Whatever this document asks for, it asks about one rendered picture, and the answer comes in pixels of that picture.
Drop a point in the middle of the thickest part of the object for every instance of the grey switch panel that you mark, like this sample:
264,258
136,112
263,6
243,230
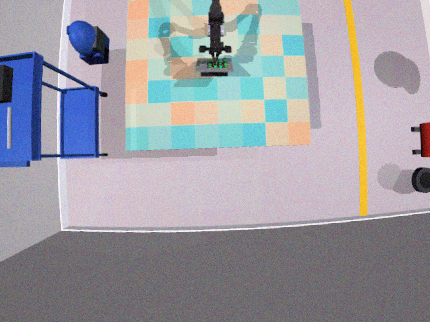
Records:
206,66

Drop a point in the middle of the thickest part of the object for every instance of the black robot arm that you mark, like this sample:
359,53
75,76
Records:
215,19

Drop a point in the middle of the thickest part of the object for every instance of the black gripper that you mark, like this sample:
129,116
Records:
203,48

